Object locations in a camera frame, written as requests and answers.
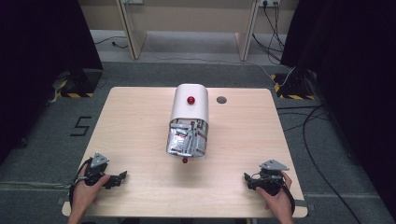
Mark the light wooden desk frame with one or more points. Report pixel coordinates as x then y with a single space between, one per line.
133 37

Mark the person's left hand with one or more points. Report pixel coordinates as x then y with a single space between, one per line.
84 194

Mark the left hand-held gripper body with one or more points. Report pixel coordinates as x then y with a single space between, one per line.
95 169

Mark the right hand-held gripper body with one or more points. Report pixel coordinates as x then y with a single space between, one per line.
270 179

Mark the black yellow striped stand base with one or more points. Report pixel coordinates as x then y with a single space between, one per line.
294 88
82 87

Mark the grey round table grommet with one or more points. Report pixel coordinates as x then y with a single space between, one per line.
221 100

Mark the person's right hand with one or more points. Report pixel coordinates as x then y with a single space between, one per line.
278 200

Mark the small red drawer knob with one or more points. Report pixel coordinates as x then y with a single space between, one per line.
185 160

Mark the black curtain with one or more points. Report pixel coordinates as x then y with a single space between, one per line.
355 77
40 62

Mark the white wall socket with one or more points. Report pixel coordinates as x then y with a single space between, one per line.
269 2
133 1

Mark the white rounded box red knob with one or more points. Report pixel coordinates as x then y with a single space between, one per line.
190 109

